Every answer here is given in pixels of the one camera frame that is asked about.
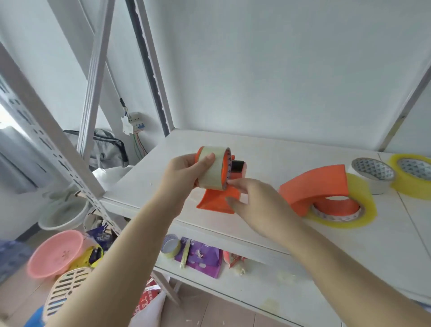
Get pack of water bottles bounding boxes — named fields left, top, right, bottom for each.
left=0, top=239, right=34, bottom=285

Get beige slotted plastic stool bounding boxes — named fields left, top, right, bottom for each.
left=42, top=267, right=93, bottom=324

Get purple plastic bag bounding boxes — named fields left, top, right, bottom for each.
left=174, top=237, right=223, bottom=279

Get person's right hand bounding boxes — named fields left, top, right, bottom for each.
left=224, top=177, right=304, bottom=252

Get silver wall strip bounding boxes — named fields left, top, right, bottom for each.
left=378, top=66, right=431, bottom=153

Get orange tape dispenser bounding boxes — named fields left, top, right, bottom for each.
left=194, top=146, right=248, bottom=215
left=278, top=164, right=361, bottom=218

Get blue packet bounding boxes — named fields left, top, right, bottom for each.
left=86, top=225, right=114, bottom=251

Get person's left forearm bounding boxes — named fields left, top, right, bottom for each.
left=47, top=199, right=178, bottom=327

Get white circuit breaker box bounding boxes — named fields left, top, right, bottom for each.
left=121, top=112, right=146, bottom=136

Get white tape roll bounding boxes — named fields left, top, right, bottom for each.
left=351, top=157, right=396, bottom=195

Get white aluminium rail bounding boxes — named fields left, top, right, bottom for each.
left=76, top=0, right=116, bottom=164

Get white and dark shelf post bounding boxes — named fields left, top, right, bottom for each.
left=124, top=0, right=175, bottom=137

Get person's left hand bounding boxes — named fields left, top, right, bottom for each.
left=157, top=152, right=216, bottom=220

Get blue mat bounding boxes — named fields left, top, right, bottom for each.
left=23, top=305, right=46, bottom=327

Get yellow tape roll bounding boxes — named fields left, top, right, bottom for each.
left=304, top=172, right=377, bottom=230
left=389, top=154, right=431, bottom=201

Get grey bag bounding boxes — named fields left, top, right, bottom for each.
left=63, top=128, right=130, bottom=171

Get white red-printed plastic bag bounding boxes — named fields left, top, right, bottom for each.
left=129, top=284, right=167, bottom=327

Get coloured electric wires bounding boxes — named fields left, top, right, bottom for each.
left=133, top=133, right=149, bottom=161

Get pink plastic basin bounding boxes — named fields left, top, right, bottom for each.
left=26, top=230, right=85, bottom=279

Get yellow packet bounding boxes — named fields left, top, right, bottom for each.
left=67, top=245, right=104, bottom=272

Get white plastic basin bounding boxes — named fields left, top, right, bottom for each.
left=38, top=197, right=90, bottom=232

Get red and white packet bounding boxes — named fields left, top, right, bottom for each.
left=222, top=251, right=248, bottom=269

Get white perforated shelf post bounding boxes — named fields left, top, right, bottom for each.
left=0, top=42, right=184, bottom=307

